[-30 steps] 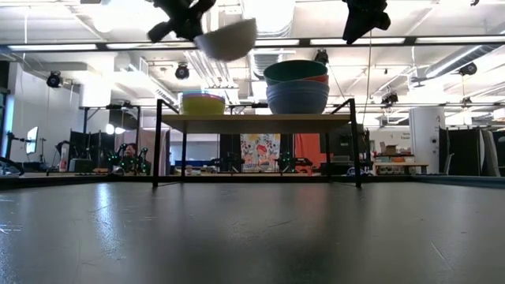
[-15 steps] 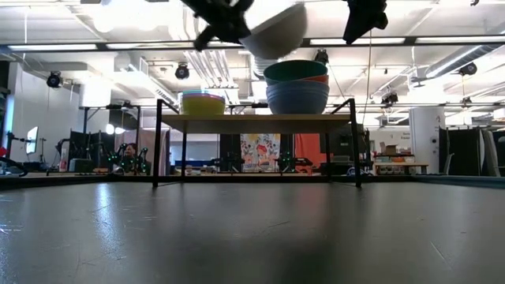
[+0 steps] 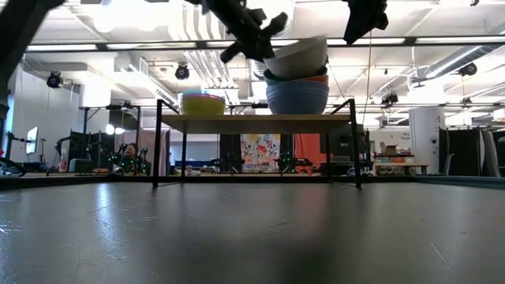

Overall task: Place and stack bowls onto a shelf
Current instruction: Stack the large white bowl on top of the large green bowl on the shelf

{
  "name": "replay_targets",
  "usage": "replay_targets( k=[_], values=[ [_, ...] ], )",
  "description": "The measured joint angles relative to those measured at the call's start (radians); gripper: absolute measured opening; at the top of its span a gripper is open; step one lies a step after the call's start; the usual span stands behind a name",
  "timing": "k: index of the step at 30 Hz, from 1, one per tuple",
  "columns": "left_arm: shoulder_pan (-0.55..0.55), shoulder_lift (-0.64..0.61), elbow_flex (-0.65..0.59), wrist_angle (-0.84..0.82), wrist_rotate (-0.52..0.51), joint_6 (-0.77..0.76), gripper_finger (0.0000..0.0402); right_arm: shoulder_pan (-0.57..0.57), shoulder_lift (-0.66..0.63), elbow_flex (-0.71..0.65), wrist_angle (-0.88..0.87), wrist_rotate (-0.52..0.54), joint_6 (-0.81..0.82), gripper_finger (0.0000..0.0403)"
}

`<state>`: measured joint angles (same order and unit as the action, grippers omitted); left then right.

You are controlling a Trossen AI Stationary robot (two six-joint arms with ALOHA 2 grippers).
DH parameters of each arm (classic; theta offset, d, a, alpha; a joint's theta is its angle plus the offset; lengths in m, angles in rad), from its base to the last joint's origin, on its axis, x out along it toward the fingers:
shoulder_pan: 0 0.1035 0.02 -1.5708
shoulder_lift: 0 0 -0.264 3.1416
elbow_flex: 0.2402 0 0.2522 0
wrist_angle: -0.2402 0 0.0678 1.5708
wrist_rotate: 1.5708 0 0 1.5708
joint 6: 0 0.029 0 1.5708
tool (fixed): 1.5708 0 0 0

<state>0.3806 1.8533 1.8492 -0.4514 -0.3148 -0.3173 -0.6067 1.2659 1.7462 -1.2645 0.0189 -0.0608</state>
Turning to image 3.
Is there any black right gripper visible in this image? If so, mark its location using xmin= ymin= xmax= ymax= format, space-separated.
xmin=342 ymin=0 xmax=390 ymax=45

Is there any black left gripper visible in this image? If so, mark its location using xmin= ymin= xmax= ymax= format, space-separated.
xmin=203 ymin=0 xmax=290 ymax=64

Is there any large teal bowl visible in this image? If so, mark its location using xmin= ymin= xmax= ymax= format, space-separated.
xmin=263 ymin=65 xmax=329 ymax=88

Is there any large pale green bowl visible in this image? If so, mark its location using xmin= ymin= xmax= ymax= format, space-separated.
xmin=263 ymin=35 xmax=329 ymax=79

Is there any large orange bowl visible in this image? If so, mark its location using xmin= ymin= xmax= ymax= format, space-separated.
xmin=291 ymin=74 xmax=330 ymax=85

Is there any large blue bowl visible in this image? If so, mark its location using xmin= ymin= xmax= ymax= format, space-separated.
xmin=265 ymin=80 xmax=331 ymax=116

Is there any small pink bowl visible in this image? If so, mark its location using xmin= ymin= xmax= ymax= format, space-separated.
xmin=182 ymin=92 xmax=226 ymax=100

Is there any small lime green bowl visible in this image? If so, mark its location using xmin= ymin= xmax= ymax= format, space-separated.
xmin=181 ymin=95 xmax=226 ymax=117

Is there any colourful floral poster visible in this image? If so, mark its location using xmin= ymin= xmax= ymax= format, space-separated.
xmin=240 ymin=133 xmax=282 ymax=173

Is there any orange cloth curtain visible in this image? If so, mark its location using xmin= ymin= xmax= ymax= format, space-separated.
xmin=294 ymin=133 xmax=328 ymax=174

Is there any white round column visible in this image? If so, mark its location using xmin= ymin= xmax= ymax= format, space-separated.
xmin=409 ymin=106 xmax=447 ymax=175

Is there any cardboard box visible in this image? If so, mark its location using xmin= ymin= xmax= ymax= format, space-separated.
xmin=379 ymin=141 xmax=400 ymax=156

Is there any wooden table with bins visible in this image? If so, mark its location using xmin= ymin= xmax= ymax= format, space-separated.
xmin=372 ymin=160 xmax=430 ymax=177

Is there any pink cloth curtain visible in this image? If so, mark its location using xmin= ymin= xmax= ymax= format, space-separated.
xmin=114 ymin=129 xmax=171 ymax=175

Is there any black partition panel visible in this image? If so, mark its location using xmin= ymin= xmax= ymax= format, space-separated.
xmin=439 ymin=126 xmax=484 ymax=178

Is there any person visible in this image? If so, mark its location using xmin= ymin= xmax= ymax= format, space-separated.
xmin=122 ymin=142 xmax=140 ymax=163

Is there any white-lit monitor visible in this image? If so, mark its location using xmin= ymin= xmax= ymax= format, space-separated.
xmin=25 ymin=125 xmax=40 ymax=156

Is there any black monitor stand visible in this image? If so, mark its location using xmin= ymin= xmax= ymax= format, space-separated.
xmin=5 ymin=132 xmax=28 ymax=175

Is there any wooden shelf with black frame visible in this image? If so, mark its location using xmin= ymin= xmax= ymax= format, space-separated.
xmin=151 ymin=98 xmax=363 ymax=189

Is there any black overhead frame beam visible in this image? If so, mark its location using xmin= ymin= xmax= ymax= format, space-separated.
xmin=23 ymin=36 xmax=505 ymax=51

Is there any black cable loop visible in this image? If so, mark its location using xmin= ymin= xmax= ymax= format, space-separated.
xmin=0 ymin=156 xmax=28 ymax=178

